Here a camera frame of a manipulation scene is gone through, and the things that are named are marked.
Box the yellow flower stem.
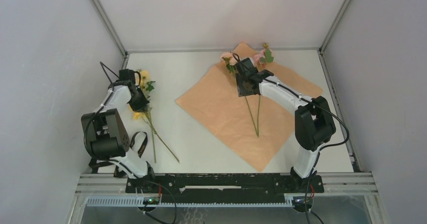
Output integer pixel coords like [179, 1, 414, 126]
[133, 69, 180, 163]

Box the pink white flower stem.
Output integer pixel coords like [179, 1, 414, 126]
[220, 51, 259, 137]

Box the green orange wrapping paper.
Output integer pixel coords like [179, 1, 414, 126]
[175, 41, 324, 173]

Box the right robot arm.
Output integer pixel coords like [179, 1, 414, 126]
[233, 53, 349, 192]

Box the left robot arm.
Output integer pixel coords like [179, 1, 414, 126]
[81, 69, 158, 192]

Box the black printed ribbon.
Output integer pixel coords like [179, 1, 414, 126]
[89, 131, 151, 179]

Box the black mounting rail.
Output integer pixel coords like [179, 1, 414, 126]
[125, 173, 325, 203]

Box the white cable duct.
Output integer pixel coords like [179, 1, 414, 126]
[86, 196, 294, 207]

